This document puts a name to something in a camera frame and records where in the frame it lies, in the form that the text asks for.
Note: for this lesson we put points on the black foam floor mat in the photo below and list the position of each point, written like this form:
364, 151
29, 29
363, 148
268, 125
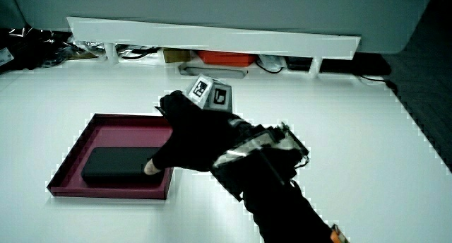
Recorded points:
429, 80

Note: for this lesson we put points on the person's right hand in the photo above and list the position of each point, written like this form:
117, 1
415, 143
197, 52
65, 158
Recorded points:
192, 137

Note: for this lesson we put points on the white low shelf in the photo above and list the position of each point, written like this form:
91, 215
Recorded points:
212, 38

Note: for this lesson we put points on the dark red plate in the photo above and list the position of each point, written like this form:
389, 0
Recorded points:
116, 131

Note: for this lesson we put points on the orange box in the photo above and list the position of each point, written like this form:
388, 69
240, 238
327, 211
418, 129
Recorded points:
226, 57

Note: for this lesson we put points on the brown cardboard box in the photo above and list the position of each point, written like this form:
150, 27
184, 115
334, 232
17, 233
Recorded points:
176, 55

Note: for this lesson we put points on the grey flat device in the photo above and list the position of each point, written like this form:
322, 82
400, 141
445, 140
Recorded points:
215, 72

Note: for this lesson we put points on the long black box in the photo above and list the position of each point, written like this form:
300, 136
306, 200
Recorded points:
353, 64

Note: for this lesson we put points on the black battery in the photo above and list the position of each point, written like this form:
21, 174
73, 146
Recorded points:
116, 163

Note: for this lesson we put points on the pile of black equipment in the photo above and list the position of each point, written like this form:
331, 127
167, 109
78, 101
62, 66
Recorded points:
31, 48

